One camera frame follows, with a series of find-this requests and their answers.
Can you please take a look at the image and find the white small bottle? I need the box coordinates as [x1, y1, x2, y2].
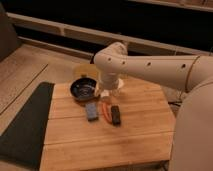
[100, 90, 110, 102]

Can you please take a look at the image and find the black rectangular block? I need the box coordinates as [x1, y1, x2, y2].
[111, 105, 121, 125]

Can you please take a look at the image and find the orange carrot toy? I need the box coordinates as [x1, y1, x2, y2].
[102, 102, 112, 124]

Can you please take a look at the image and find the wooden shelf rail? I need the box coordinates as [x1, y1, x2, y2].
[7, 12, 208, 55]

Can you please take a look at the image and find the blue gray sponge block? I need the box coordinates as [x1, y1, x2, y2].
[86, 103, 98, 121]

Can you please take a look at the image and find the wooden table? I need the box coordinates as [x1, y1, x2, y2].
[40, 78, 175, 171]

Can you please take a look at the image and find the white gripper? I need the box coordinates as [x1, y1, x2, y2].
[96, 79, 124, 95]

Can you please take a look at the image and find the dark floor mat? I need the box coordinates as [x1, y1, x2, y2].
[0, 82, 54, 169]

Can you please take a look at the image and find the black round bowl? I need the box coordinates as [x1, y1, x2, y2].
[70, 77, 97, 101]

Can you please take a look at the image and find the yellow round plate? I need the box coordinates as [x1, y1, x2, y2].
[73, 64, 99, 80]

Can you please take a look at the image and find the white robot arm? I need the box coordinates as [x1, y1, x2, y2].
[94, 42, 213, 171]

